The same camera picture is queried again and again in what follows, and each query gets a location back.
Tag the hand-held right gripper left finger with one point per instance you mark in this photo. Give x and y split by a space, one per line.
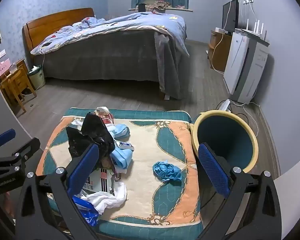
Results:
82 166

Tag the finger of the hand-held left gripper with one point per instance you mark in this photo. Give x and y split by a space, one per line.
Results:
5 134
27 150

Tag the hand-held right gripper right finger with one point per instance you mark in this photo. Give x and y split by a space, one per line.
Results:
212 170

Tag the yellow bin with teal liner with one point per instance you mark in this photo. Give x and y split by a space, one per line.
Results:
227 135

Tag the blue face mask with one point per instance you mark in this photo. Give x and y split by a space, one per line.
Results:
122 157
120 131

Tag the red white snack packet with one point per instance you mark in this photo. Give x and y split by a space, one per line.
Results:
107 118

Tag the white striped box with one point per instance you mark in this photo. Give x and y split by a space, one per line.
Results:
100 180

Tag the black plastic bag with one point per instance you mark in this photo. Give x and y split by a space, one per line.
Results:
95 132

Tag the white crumpled tissue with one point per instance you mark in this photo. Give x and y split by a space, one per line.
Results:
107 197

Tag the crumpled white plastic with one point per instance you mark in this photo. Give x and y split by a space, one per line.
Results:
77 125

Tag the crumpled blue glove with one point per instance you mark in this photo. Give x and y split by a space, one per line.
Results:
166 170

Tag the blue plastic bag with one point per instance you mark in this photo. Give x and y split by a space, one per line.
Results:
86 212

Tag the small white carton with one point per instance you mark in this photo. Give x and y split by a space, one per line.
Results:
126 145

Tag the wooden stool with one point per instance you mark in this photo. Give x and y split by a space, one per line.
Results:
13 85

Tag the printed floor mat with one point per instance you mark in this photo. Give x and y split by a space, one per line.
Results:
145 155

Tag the green waste bin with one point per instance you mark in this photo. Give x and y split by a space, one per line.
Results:
37 78

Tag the pink box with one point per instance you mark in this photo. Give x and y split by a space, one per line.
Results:
1 68

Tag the white power strip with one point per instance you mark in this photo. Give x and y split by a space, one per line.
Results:
225 105

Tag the white air purifier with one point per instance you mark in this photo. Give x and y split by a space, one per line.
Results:
242 65

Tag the grey bedspread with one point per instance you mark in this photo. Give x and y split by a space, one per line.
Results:
110 55

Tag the wooden cabinet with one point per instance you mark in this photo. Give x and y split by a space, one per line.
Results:
221 50

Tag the white router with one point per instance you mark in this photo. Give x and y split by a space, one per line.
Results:
253 33

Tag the blue patterned quilt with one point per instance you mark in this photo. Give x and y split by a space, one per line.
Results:
130 22

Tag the black monitor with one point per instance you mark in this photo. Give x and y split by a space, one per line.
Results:
230 15

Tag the plaid cloth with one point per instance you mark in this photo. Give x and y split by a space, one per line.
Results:
160 5

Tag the wooden bed frame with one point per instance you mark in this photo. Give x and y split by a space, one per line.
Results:
52 22

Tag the white wall socket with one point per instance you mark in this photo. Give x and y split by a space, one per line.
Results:
248 0

